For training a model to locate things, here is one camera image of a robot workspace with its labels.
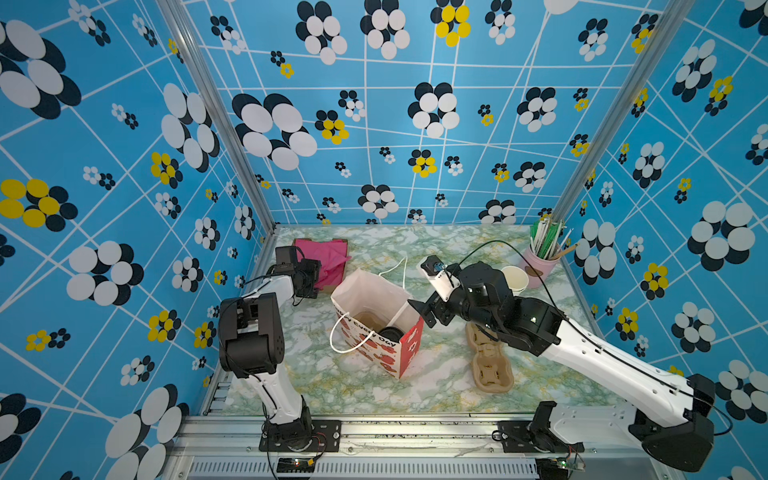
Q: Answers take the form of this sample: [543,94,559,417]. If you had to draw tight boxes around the single black coffee lid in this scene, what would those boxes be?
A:
[378,326,404,343]

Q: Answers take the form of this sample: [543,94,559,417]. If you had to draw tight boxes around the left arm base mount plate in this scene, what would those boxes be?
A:
[259,420,342,453]

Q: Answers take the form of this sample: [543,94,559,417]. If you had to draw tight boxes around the pink napkin stack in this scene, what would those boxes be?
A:
[294,239,350,291]

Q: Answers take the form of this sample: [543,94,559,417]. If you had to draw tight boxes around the single brown pulp carrier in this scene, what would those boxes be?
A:
[354,310,388,332]

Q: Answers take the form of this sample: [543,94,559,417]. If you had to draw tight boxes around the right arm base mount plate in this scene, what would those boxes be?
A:
[491,420,585,455]

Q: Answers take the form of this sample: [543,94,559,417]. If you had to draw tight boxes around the aluminium front rail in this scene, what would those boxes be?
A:
[162,406,685,479]

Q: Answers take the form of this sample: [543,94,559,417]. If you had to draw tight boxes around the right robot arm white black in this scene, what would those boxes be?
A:
[410,255,715,473]

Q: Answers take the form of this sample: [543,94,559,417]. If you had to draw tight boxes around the left aluminium corner post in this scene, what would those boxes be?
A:
[157,0,275,236]

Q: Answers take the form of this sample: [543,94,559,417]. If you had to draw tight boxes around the brown pulp cup carrier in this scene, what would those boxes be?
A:
[465,323,514,394]

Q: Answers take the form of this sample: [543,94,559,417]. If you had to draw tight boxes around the aluminium corner post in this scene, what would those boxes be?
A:
[552,0,695,221]
[157,0,275,236]

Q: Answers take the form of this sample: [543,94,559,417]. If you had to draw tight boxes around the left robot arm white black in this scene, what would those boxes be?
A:
[217,246,321,451]

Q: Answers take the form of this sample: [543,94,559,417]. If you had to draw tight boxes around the pink straw holder cup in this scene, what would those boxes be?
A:
[519,247,558,289]

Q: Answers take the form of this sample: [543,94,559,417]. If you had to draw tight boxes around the white paper cup stack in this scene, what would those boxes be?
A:
[501,266,529,296]

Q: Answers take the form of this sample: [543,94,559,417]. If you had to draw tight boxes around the red white paper gift bag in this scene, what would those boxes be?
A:
[329,257,425,380]

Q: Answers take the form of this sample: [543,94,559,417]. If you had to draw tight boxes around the right aluminium corner post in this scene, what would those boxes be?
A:
[552,0,695,221]

